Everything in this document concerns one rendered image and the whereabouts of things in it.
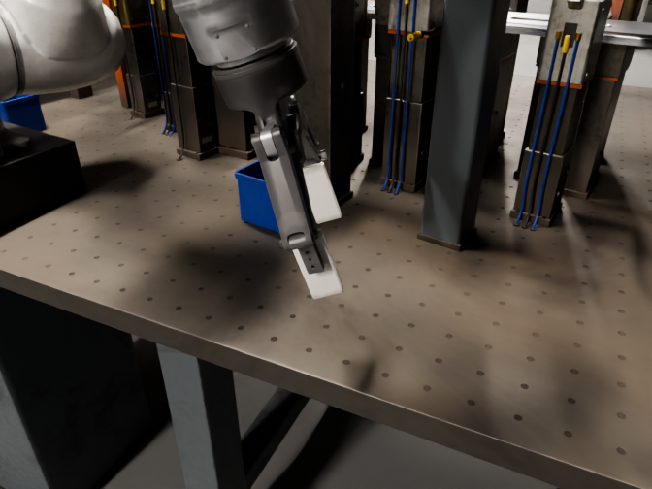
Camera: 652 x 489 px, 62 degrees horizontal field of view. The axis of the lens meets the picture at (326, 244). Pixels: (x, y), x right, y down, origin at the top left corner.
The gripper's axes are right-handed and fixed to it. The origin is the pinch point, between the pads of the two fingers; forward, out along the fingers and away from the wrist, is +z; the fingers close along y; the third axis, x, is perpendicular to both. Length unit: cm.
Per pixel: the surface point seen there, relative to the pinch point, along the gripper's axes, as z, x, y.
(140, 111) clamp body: 3, -55, -95
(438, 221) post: 19.0, 12.5, -28.5
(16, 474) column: 53, -89, -24
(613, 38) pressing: 4, 47, -44
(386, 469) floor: 89, -13, -34
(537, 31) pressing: 1, 37, -51
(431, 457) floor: 93, -2, -38
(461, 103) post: 0.8, 19.5, -28.7
